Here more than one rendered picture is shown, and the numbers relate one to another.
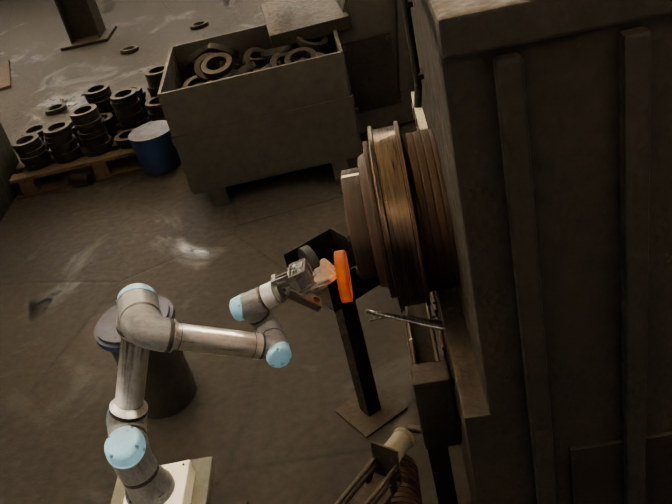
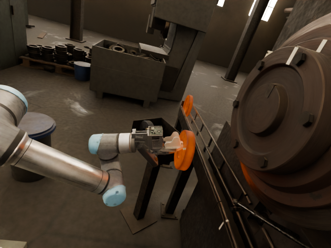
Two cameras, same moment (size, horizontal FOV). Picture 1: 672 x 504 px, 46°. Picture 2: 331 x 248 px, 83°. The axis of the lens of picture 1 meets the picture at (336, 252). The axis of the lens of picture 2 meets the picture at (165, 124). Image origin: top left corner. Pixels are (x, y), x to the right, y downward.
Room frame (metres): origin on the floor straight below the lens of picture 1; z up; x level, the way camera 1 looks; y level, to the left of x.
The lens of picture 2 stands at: (1.36, 0.26, 1.23)
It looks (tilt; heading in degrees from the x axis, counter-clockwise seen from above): 27 degrees down; 344
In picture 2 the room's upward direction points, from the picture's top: 16 degrees clockwise
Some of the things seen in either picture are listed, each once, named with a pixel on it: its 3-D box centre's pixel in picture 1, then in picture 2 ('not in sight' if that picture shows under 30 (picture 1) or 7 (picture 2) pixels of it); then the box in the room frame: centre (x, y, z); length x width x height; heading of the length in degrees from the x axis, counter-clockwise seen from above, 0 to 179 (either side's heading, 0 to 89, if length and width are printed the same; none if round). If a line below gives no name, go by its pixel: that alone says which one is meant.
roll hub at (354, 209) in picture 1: (359, 223); (269, 111); (1.71, -0.07, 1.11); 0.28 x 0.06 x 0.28; 174
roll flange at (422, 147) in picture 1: (429, 210); not in sight; (1.69, -0.25, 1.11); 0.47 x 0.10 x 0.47; 174
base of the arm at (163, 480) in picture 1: (145, 481); not in sight; (1.73, 0.73, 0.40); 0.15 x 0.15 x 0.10
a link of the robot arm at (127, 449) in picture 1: (129, 453); not in sight; (1.74, 0.74, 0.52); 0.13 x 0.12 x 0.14; 11
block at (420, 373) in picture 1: (437, 405); not in sight; (1.47, -0.16, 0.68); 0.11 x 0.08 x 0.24; 84
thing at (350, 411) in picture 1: (349, 335); (147, 177); (2.22, 0.02, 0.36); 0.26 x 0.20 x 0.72; 29
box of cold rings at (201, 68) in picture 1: (264, 103); (128, 71); (4.51, 0.20, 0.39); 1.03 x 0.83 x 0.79; 88
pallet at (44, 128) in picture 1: (101, 125); (66, 56); (5.30, 1.37, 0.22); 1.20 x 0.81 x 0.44; 89
